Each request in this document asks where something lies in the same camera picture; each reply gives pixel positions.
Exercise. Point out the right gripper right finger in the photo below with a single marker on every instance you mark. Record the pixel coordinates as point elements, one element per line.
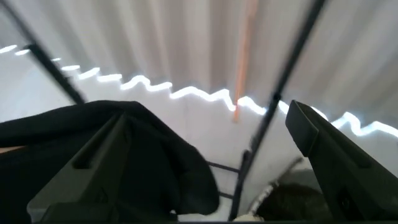
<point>348,174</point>

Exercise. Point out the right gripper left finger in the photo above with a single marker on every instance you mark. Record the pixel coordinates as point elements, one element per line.
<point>93,180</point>

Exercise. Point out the black short-sleeved shirt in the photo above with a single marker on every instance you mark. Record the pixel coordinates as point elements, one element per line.
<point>174,174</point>

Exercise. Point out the white laundry basket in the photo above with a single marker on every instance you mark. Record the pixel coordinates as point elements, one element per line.
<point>289,202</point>

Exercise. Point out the black clothes rack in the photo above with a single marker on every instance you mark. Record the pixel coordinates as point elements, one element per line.
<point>57,74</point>

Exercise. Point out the pink clothes hanger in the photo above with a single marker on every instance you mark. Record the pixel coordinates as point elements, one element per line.
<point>245,62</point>

